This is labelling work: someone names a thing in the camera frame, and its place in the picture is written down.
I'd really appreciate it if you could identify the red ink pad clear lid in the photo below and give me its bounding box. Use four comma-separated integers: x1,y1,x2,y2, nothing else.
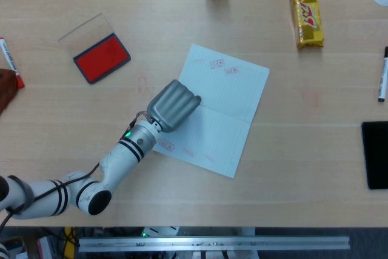
58,13,132,84

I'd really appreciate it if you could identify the gold foil snack package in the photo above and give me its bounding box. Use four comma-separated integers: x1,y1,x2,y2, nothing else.
289,0,325,51

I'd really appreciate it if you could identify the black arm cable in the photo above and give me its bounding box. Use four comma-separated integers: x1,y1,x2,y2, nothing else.
0,163,101,232

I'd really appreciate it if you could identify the brown cloth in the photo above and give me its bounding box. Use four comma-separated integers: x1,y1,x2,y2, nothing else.
0,68,19,116

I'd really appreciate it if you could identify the light blue lined paper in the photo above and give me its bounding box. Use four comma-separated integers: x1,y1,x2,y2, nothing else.
152,43,270,180

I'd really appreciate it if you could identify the aluminium rail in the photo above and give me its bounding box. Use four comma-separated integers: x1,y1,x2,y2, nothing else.
78,236,351,253

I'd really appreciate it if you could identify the red whiteboard marker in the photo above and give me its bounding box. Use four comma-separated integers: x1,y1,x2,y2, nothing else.
0,37,25,89

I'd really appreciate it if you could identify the black whiteboard marker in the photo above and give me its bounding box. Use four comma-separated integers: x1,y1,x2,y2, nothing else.
377,45,388,103

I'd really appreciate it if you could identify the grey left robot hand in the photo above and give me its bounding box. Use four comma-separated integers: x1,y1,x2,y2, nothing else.
146,79,202,133

